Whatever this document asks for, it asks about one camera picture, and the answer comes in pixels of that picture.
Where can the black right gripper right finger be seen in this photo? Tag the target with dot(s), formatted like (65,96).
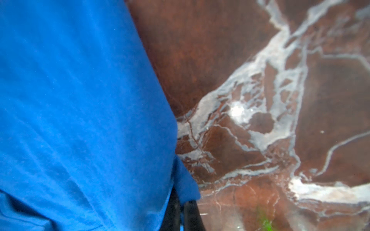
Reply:
(192,217)

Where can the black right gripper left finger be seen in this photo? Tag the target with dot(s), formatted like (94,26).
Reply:
(172,217)

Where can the blue t shirt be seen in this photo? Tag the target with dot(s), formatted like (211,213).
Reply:
(87,135)

